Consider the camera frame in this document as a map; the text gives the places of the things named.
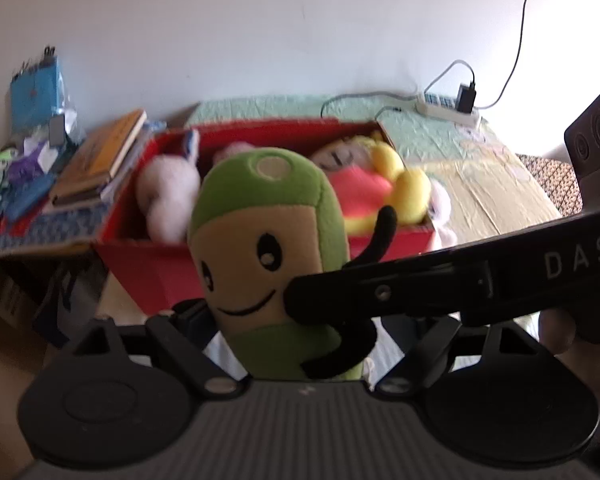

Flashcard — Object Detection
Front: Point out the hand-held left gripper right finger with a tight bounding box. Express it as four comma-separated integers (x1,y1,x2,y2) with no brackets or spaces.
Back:
377,312,556,397

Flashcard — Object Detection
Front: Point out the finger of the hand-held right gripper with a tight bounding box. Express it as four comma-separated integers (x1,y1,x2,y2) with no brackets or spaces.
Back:
284,252,496,328

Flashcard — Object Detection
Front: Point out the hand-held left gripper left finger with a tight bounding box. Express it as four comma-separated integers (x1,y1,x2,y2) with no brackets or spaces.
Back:
70,299,241,397

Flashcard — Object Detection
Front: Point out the red cardboard box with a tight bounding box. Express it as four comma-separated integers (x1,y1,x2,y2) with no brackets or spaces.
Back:
94,117,437,313

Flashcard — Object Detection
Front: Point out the green plush toy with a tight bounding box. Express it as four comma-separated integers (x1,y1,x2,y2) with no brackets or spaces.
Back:
187,147,398,382

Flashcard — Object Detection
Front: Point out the white bunny plush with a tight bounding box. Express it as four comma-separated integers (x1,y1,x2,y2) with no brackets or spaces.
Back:
135,130,203,243

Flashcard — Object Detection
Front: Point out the pink teddy bear plush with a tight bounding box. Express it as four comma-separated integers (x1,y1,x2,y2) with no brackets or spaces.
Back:
212,141,256,165

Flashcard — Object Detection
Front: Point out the person's right hand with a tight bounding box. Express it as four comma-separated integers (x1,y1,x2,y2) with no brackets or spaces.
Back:
539,309,578,357

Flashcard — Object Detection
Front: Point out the brown patterned cloth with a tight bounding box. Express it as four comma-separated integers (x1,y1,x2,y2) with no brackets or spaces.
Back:
516,154,584,218

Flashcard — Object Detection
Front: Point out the yellow and pink plush doll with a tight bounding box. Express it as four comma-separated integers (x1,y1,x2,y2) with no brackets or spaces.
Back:
310,132,433,236

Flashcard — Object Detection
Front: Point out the printed bed sheet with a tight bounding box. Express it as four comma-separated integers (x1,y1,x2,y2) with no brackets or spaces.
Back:
182,92,565,261

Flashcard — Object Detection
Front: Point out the blue patterned cloth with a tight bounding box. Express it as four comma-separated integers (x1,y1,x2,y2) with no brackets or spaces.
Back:
0,200,131,261

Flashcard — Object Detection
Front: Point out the brown cardboard box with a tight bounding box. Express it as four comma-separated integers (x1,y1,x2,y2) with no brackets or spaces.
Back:
0,260,106,353

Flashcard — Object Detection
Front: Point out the white power strip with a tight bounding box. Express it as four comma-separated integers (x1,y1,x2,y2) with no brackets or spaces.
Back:
416,91,482,129

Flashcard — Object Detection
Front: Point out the tan cover book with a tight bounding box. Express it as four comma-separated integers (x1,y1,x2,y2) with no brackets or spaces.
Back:
50,109,148,196

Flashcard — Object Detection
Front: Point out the black charger adapter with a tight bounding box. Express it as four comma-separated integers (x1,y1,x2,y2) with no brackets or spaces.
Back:
455,82,479,114

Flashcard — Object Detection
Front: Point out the pile of assorted stationery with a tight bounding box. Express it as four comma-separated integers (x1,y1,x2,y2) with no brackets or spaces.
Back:
0,125,81,223

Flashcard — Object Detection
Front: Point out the black usb cable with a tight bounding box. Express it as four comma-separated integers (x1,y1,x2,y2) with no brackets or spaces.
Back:
321,91,421,122

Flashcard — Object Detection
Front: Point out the grey cable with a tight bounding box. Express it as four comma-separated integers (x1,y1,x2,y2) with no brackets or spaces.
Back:
422,60,477,98

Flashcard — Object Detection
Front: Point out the black power cord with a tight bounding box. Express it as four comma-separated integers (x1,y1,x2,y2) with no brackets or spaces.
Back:
474,0,537,111

